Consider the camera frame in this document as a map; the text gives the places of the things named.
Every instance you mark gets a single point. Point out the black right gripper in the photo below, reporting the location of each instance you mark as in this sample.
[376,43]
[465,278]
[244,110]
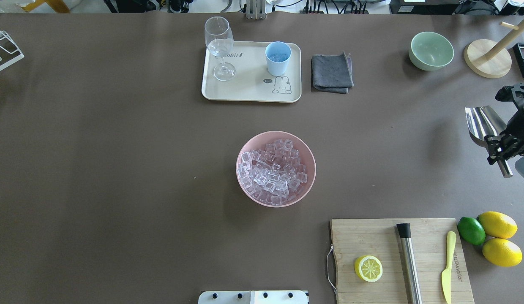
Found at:
[522,123]

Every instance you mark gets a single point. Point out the steel ice scoop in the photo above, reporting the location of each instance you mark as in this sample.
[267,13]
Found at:
[485,127]

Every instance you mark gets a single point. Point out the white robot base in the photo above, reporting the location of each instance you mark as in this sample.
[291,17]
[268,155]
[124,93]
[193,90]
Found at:
[255,297]

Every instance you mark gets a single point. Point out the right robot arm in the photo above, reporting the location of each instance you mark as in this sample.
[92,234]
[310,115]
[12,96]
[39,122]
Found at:
[510,141]

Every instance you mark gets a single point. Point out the clear ice cubes pile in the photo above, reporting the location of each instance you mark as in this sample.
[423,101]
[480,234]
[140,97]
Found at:
[272,173]

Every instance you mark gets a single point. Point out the ice cubes in cup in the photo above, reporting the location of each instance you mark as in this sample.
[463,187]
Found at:
[278,58]

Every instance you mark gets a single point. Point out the blue cup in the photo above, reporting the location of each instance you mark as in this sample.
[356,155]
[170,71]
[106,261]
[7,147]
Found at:
[277,47]

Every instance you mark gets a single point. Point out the yellow lemon upper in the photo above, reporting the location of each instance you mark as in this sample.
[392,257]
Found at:
[497,224]

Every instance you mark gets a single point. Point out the yellow lemon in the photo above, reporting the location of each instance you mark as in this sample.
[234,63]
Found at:
[502,252]
[497,224]

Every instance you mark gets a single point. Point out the wooden mug tree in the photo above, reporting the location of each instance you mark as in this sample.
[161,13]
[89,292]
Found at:
[489,58]

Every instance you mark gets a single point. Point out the green lime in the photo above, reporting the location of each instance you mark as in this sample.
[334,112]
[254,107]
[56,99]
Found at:
[471,231]

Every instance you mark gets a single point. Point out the yellow lemon lower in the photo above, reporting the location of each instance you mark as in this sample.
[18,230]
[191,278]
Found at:
[502,252]

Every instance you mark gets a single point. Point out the green bowl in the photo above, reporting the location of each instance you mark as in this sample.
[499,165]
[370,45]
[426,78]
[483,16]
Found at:
[430,51]

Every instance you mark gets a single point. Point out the yellow plastic knife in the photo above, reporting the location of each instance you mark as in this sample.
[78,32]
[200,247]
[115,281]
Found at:
[446,274]

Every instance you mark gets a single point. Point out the steel muddler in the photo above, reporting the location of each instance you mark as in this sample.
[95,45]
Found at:
[404,231]

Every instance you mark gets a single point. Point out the wooden cutting board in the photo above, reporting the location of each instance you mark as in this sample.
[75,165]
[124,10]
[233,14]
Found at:
[353,238]

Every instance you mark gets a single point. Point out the half lemon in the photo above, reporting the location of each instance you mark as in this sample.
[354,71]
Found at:
[368,268]

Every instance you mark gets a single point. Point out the grey folded cloth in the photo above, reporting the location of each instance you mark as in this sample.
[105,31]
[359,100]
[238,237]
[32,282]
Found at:
[332,73]

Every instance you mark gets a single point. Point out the pink bowl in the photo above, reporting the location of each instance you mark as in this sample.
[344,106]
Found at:
[245,185]

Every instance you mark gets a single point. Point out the cream rabbit tray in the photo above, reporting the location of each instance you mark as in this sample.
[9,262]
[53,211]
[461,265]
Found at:
[252,81]

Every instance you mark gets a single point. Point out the clear wine glass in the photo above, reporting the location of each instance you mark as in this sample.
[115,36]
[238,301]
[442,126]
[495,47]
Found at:
[219,42]

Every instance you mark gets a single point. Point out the white wire cup rack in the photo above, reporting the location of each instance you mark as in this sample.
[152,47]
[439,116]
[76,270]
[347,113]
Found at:
[10,53]

